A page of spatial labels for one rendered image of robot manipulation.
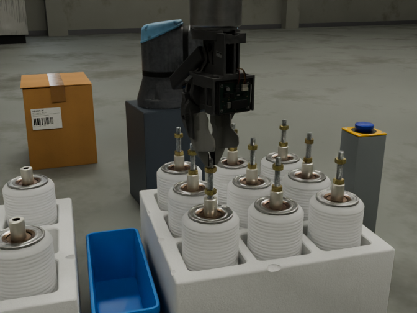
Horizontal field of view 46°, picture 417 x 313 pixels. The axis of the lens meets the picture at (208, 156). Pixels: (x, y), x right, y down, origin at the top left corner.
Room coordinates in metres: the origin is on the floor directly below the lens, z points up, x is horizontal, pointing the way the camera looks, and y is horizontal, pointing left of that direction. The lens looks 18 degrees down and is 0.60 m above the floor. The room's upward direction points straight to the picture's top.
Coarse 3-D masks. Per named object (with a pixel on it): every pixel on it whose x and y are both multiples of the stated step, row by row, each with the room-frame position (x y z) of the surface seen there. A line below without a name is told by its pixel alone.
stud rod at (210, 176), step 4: (212, 160) 0.73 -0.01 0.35; (212, 164) 0.74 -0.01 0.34; (208, 176) 0.73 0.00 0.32; (212, 176) 0.74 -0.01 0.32; (208, 180) 0.74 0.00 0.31; (212, 180) 0.74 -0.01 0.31; (208, 184) 0.74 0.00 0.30; (212, 184) 0.74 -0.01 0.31; (208, 188) 0.73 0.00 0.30; (212, 188) 0.73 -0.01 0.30; (208, 196) 0.74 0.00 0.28; (212, 196) 0.74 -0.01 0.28
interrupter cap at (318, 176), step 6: (288, 174) 0.92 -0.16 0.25; (294, 174) 0.92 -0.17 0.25; (300, 174) 0.93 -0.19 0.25; (318, 174) 0.92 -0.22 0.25; (324, 174) 0.92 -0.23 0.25; (294, 180) 0.89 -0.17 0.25; (300, 180) 0.88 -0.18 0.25; (306, 180) 0.89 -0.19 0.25; (312, 180) 0.89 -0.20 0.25; (318, 180) 0.88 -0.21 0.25; (324, 180) 0.89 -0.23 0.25
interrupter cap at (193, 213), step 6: (192, 210) 0.75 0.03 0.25; (198, 210) 0.75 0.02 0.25; (222, 210) 0.75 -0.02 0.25; (228, 210) 0.75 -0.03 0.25; (192, 216) 0.72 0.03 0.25; (198, 216) 0.72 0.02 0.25; (204, 216) 0.73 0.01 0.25; (216, 216) 0.73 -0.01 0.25; (222, 216) 0.73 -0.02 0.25; (228, 216) 0.72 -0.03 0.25; (198, 222) 0.71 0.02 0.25; (204, 222) 0.70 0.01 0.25; (210, 222) 0.70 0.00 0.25; (216, 222) 0.70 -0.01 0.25; (222, 222) 0.71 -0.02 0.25
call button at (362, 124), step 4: (356, 124) 1.03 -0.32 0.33; (360, 124) 1.03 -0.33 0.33; (364, 124) 1.03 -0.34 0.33; (368, 124) 1.03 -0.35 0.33; (372, 124) 1.03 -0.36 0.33; (356, 128) 1.04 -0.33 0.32; (360, 128) 1.02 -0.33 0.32; (364, 128) 1.02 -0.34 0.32; (368, 128) 1.02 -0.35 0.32; (372, 128) 1.02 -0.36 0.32
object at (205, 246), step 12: (192, 228) 0.70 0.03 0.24; (204, 228) 0.69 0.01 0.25; (216, 228) 0.69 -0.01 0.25; (228, 228) 0.70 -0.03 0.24; (192, 240) 0.70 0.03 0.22; (204, 240) 0.69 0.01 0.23; (216, 240) 0.69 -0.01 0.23; (228, 240) 0.70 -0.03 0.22; (192, 252) 0.70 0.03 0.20; (204, 252) 0.69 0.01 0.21; (216, 252) 0.69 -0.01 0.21; (228, 252) 0.70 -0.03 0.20; (192, 264) 0.70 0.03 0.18; (204, 264) 0.69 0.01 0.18; (216, 264) 0.69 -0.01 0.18; (228, 264) 0.70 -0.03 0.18
